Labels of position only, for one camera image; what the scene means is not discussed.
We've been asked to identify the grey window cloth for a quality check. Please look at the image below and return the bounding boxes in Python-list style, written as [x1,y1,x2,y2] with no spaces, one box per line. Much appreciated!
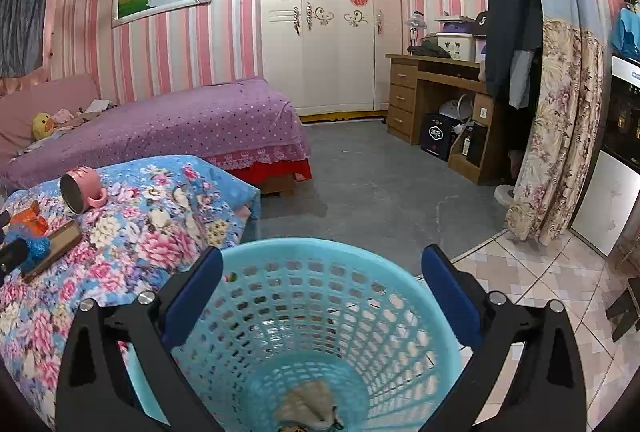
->
[0,0,56,78]

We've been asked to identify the blue floral blanket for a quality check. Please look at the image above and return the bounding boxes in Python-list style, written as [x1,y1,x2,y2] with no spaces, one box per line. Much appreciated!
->
[0,154,262,430]

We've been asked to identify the blue bag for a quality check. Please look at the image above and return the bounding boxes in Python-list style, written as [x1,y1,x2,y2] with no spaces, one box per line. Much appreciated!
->
[611,7,640,60]

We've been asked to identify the white cabinet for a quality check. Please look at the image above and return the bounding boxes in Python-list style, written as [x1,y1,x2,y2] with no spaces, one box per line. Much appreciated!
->
[570,147,640,258]

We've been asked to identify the pink headboard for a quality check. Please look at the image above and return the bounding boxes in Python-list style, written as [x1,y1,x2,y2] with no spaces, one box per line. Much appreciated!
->
[0,72,101,153]

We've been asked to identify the brown phone case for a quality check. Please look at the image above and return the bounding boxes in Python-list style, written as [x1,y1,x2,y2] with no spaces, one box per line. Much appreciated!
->
[22,219,83,283]

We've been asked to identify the floral door curtain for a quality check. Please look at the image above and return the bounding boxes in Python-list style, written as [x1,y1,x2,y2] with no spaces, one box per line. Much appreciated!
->
[504,0,613,245]

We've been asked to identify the black bottle box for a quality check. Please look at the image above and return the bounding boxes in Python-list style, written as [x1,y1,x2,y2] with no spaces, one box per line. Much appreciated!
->
[462,122,488,163]

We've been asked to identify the crumpled beige tissue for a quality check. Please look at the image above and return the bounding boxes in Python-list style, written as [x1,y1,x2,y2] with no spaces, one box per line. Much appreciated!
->
[274,381,343,430]

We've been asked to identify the pink mug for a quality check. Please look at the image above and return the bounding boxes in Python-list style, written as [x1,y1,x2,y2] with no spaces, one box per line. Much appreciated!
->
[60,166,107,215]

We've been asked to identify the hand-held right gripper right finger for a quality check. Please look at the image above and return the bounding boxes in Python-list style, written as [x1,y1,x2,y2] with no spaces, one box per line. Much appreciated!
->
[421,243,587,432]

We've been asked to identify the blue wrapper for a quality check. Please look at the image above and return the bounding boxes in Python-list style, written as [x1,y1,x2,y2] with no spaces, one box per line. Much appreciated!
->
[20,234,53,273]

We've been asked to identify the dark hanging jacket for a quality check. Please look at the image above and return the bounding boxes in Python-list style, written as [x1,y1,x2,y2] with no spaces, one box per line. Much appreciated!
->
[485,0,543,99]

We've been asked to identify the bed with purple dotted bedspread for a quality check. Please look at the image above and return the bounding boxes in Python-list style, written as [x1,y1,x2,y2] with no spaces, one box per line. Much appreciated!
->
[0,78,313,198]

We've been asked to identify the white storage box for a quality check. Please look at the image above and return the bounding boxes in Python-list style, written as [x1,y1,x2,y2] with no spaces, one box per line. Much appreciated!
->
[436,32,486,62]

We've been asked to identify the dark clothes pile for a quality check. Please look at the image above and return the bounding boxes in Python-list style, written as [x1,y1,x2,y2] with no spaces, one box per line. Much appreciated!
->
[407,39,451,59]

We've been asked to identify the orange packet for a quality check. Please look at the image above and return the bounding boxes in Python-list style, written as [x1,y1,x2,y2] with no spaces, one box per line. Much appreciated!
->
[10,201,50,238]

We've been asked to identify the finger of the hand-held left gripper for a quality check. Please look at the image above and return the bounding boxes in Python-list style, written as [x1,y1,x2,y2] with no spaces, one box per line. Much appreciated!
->
[0,237,32,277]

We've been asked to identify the yellow duck plush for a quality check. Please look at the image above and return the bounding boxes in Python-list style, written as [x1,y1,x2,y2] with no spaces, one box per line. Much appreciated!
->
[32,112,55,142]

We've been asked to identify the white appliance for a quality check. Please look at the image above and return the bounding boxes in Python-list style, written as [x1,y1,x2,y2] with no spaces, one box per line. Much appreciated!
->
[600,54,640,163]

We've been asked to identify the brown clothes on bed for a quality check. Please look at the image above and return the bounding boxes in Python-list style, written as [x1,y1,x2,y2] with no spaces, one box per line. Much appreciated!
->
[75,98,118,123]

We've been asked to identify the light blue plastic basket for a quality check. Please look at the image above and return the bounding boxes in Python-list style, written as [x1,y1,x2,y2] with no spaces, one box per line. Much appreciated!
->
[170,237,483,432]

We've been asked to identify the white wardrobe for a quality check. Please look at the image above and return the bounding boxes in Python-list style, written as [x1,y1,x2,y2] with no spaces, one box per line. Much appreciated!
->
[260,0,403,118]

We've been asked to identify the grey hanging garment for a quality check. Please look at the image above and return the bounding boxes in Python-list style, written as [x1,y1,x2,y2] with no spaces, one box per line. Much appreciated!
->
[509,49,533,109]

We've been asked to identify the wooden desk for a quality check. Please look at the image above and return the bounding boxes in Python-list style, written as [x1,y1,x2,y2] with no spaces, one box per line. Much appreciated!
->
[385,53,501,185]

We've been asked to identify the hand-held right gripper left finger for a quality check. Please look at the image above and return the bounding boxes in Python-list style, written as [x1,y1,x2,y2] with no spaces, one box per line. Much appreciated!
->
[55,246,224,432]

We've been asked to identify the black printed box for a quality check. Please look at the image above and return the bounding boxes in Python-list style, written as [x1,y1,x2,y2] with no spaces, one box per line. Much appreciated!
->
[420,112,463,161]

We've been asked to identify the pink patterned window curtain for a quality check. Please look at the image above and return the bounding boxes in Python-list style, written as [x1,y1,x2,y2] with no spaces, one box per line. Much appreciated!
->
[42,0,68,80]

